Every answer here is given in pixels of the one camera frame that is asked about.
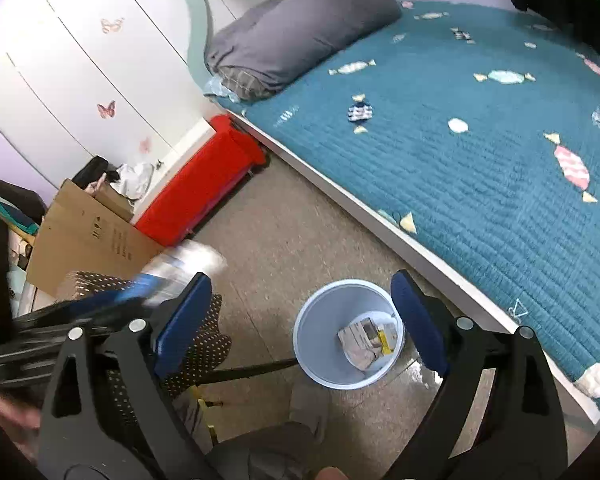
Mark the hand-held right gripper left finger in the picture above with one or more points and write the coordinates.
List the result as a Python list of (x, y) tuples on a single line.
[(180, 330)]

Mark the large cardboard box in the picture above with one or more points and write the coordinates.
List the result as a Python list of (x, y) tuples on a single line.
[(85, 240)]

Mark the red fabric bench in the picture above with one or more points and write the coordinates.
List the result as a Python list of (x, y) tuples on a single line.
[(195, 185)]

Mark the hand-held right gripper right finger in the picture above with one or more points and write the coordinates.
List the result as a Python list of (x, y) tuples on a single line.
[(420, 330)]

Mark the white paper carton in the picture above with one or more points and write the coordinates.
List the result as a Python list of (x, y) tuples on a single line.
[(360, 341)]

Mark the light blue plastic bin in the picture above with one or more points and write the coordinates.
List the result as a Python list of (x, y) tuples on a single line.
[(325, 320)]

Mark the brown dotted round table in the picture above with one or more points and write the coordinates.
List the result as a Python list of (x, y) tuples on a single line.
[(210, 345)]

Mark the black bag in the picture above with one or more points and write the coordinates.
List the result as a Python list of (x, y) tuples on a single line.
[(92, 170)]

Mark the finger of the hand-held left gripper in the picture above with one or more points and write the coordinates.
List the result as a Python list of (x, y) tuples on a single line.
[(115, 297)]

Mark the mint green headboard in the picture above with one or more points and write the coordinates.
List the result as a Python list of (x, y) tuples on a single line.
[(195, 25)]

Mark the white shelf board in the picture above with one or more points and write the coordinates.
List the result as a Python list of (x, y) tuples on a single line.
[(180, 160)]

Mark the white wardrobe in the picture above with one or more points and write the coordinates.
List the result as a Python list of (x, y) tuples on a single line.
[(65, 70)]

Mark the clear blue plastic wrapper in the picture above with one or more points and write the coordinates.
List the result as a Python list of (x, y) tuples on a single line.
[(190, 260)]

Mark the white bed frame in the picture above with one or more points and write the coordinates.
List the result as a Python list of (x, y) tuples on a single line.
[(360, 210)]

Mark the dark cloth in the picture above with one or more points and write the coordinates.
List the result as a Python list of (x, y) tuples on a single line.
[(10, 197)]

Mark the white plastic bag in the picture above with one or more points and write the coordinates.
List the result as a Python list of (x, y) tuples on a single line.
[(132, 180)]

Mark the pale pink butterfly sticker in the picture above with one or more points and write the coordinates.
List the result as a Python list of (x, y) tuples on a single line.
[(145, 145)]

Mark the grey folded duvet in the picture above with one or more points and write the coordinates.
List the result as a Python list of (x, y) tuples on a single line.
[(300, 25)]

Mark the bed with teal blanket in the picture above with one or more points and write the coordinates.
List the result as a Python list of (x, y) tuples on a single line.
[(455, 170)]

